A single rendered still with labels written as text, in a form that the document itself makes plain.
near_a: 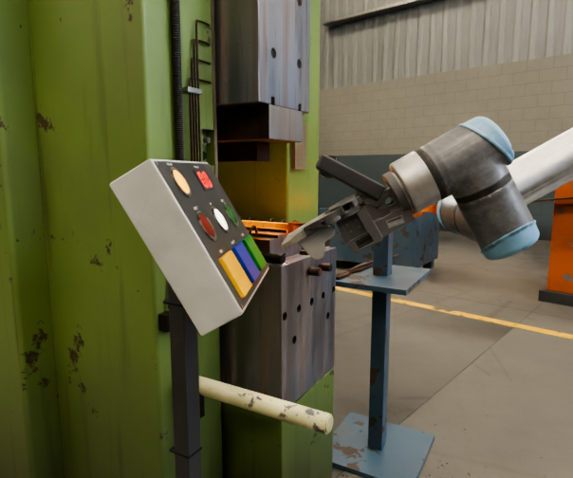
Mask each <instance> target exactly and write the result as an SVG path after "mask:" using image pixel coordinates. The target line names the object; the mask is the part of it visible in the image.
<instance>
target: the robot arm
mask: <svg viewBox="0 0 573 478"><path fill-rule="evenodd" d="M513 159H514V151H513V150H512V148H511V144H510V142H509V140H508V138H507V136H506V135H505V133H504V132H503V131H502V130H501V129H500V128H499V126H498V125H496V124H495V123H494V122H493V121H492V120H490V119H488V118H485V117H475V118H473V119H470V120H468V121H466V122H464V123H461V124H458V125H456V127H455V128H453V129H452V130H451V131H449V132H447V133H445V134H444V135H442V136H440V137H438V138H436V139H434V140H432V141H430V142H429V143H427V144H425V145H423V146H422V147H420V148H418V149H417V150H415V151H413V152H411V153H409V154H408V155H406V156H403V157H402V158H400V159H398V160H396V161H395V162H393V163H391V164H390V166H389V168H390V172H388V173H386V174H384V175H382V178H383V180H384V183H385V185H386V187H387V189H385V186H383V185H381V184H379V183H378V182H376V181H374V180H373V179H371V178H369V177H367V176H365V175H362V174H360V173H358V172H356V171H355V170H353V169H351V168H349V167H347V166H345V165H343V164H341V163H340V161H339V160H338V159H337V158H336V157H335V156H326V155H321V156H320V158H319V160H318V162H317V164H316V169H317V170H319V172H320V174H321V175H322V176H323V177H325V178H335V179H337V180H339V181H340V182H341V183H343V184H345V185H347V186H349V187H351V188H353V189H355V190H356V191H355V192H354V194H352V195H350V196H348V197H346V198H345V199H343V200H341V201H340V202H338V203H336V204H334V205H333V206H331V207H330V208H329V210H328V211H325V212H323V213H322V214H320V215H318V216H317V217H315V218H313V219H312V220H310V221H308V222H307V223H305V224H304V225H302V226H300V227H299V228H298V229H296V230H294V231H293V232H291V233H290V234H288V235H287V236H286V239H285V240H284V242H283V244H282V245H281V246H282V248H285V247H288V246H290V245H292V244H294V243H298V244H299V245H300V246H301V247H302V248H303V249H304V250H305V251H306V252H307V253H308V254H309V255H310V256H311V257H312V258H313V259H315V260H320V259H322V258H323V257H324V251H325V247H324V243H325V241H327V240H328V239H330V238H331V237H333V236H334V234H335V226H334V224H333V223H335V222H336V224H337V226H338V228H339V230H340V232H341V233H340V235H341V237H342V239H343V241H344V243H345V244H346V245H347V246H348V247H349V248H350V250H351V252H353V254H354V255H355V254H357V253H359V252H360V251H362V250H364V249H366V248H369V247H371V246H372V245H375V244H376V243H377V242H379V241H381V240H383V239H382V237H384V236H386V235H387V234H389V233H391V232H393V231H395V230H398V229H399V228H401V227H403V226H405V225H407V224H409V223H411V222H412V221H414V220H415V218H414V217H413V215H412V213H411V211H410V209H412V210H413V211H414V212H420V211H423V210H425V209H426V208H428V207H430V206H432V205H433V204H435V203H436V202H438V204H437V208H436V213H437V217H438V220H439V222H440V223H441V225H442V226H443V227H444V228H445V229H447V230H448V231H449V232H451V233H453V234H457V235H462V236H464V237H467V238H468V239H470V240H472V241H475V242H477V244H478V246H479V247H480V249H481V250H480V252H481V253H483V254H484V256H485V257H486V258H487V259H489V260H500V259H504V258H507V257H509V256H512V255H515V254H517V253H519V252H521V251H523V250H525V249H527V248H529V247H530V246H532V245H533V244H534V243H535V242H536V241H537V240H538V238H539V235H540V232H539V230H538V228H537V226H536V220H533V218H532V216H531V214H530V212H529V210H528V208H527V205H528V204H530V203H532V202H533V201H535V200H537V199H539V198H541V197H543V196H544V195H546V194H548V193H551V192H553V191H554V190H556V189H558V188H560V187H562V186H563V185H564V184H566V183H568V182H570V181H572V180H573V127H572V128H571V129H569V130H567V131H565V132H563V133H562V134H560V135H558V136H556V137H555V138H553V139H551V140H549V141H547V142H546V143H544V144H542V145H540V146H538V147H537V148H535V149H533V150H531V151H529V152H528V153H526V154H524V155H522V156H520V157H518V158H516V159H514V160H513ZM370 197H371V198H370ZM388 197H390V198H391V202H390V203H389V204H386V203H385V200H386V199H387V198H388ZM372 198H373V199H372ZM374 199H375V200H374ZM370 243H371V244H370Z"/></svg>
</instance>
